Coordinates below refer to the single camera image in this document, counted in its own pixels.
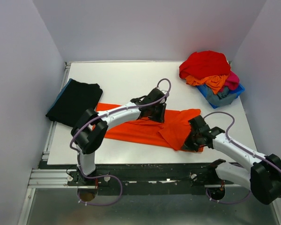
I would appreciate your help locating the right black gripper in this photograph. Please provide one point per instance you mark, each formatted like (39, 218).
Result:
(187, 145)

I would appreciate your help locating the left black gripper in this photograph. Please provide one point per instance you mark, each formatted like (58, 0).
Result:
(161, 117)

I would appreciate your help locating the black t shirt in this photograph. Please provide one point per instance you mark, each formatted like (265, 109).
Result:
(75, 100)

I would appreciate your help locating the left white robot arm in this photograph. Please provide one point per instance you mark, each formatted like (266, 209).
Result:
(90, 130)

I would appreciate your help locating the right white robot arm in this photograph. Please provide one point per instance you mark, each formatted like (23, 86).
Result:
(255, 171)

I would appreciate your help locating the grey t shirt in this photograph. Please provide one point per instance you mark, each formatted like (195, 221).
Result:
(222, 98)

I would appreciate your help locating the blue plastic bin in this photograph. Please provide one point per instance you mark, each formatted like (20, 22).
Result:
(203, 90)

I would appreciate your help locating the aluminium extrusion right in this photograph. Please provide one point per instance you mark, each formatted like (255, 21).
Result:
(219, 185)

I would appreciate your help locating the aluminium extrusion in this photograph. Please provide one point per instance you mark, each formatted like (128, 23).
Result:
(48, 178)
(219, 185)

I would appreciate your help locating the magenta t shirt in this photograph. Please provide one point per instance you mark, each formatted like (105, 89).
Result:
(232, 82)

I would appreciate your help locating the red t shirt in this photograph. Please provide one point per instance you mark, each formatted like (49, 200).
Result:
(204, 64)

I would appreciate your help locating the blue folded t shirt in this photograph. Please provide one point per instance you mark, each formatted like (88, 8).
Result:
(59, 95)

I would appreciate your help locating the aluminium extrusion left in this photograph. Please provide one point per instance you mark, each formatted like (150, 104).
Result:
(48, 178)

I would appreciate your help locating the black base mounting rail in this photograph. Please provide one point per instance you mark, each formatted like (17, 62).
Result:
(138, 179)

